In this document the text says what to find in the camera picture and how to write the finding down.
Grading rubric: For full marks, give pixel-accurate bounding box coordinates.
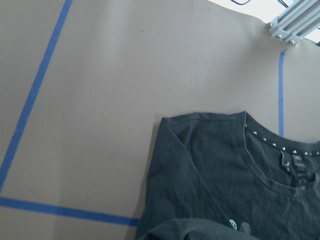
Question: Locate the black graphic t-shirt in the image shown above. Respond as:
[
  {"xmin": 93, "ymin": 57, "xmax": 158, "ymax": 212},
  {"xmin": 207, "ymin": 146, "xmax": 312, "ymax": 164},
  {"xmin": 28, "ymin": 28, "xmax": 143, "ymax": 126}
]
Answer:
[{"xmin": 135, "ymin": 112, "xmax": 320, "ymax": 240}]

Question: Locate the aluminium frame post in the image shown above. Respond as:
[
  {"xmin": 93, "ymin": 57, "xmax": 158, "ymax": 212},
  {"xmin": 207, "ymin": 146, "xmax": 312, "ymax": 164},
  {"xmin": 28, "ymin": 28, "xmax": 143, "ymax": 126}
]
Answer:
[{"xmin": 267, "ymin": 0, "xmax": 320, "ymax": 45}]

